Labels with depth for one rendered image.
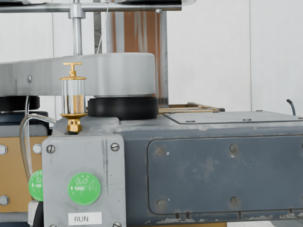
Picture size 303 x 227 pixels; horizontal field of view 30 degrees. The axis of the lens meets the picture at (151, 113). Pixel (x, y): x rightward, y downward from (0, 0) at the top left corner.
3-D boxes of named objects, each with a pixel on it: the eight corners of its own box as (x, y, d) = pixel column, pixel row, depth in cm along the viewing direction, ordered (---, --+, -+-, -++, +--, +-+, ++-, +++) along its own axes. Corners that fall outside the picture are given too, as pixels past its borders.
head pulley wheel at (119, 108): (86, 120, 67) (85, 99, 67) (89, 116, 76) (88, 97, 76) (162, 118, 68) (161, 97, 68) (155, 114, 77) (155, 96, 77)
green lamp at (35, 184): (26, 204, 52) (25, 172, 52) (31, 198, 55) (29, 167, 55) (54, 203, 52) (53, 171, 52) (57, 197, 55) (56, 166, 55)
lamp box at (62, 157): (44, 238, 51) (40, 140, 51) (49, 226, 56) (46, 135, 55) (126, 234, 52) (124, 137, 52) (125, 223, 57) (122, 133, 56)
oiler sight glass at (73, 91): (61, 114, 58) (59, 79, 58) (62, 112, 61) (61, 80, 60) (85, 113, 58) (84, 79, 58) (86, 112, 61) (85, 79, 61)
